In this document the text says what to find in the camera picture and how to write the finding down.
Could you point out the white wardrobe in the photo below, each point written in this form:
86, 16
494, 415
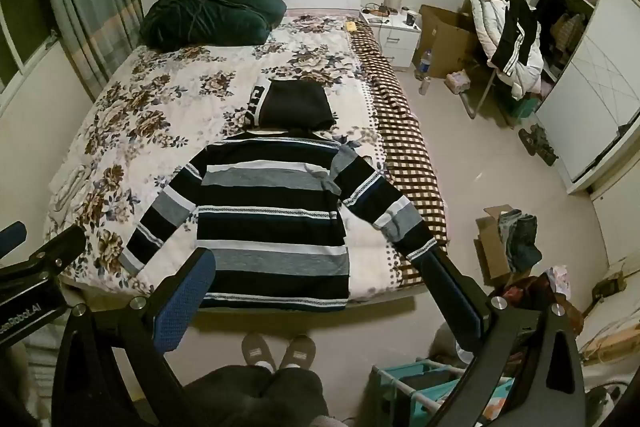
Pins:
595, 82

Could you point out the dark red bag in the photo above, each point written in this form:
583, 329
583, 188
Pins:
530, 297

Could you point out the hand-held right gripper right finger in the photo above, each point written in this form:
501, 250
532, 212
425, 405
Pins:
450, 288

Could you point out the striped hooded sweater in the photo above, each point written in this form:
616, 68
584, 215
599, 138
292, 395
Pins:
272, 207

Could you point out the dark hanging clothes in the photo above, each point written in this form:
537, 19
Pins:
552, 14

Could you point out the brown checked blanket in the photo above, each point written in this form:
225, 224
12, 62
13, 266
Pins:
406, 142

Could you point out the dark cup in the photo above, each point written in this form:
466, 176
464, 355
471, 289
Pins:
410, 18

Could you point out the white nightstand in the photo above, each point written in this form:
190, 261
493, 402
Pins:
395, 39

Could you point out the small yellow box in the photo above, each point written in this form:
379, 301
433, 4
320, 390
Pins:
351, 26

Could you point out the pink tissue pack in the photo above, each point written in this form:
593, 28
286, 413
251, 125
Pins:
457, 82

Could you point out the black jacket with white stripes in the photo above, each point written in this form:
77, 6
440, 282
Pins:
515, 27

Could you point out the large cardboard box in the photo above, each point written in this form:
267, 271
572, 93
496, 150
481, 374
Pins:
442, 39

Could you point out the metal folding chair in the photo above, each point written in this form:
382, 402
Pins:
477, 99

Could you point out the teal storage rack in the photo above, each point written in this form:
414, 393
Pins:
410, 389

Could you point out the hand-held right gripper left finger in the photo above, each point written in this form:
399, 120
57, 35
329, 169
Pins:
185, 297

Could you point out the floral bed blanket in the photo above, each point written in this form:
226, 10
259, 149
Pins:
150, 107

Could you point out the striped cloth pile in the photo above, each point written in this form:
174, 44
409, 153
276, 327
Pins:
482, 19

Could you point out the folded jeans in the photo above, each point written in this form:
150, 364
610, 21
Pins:
522, 239

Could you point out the grey slipper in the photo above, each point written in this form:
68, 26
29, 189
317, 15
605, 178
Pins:
257, 349
297, 349

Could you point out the plastic water bottle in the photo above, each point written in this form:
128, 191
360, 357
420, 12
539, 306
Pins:
425, 67

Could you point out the small cardboard box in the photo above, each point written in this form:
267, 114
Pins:
487, 247

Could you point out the person's dark pants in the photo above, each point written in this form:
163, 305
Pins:
255, 394

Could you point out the dark shoes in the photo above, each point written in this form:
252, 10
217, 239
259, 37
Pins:
537, 144

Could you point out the window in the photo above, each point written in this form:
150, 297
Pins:
20, 37

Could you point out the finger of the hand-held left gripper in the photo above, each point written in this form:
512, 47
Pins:
55, 249
11, 238

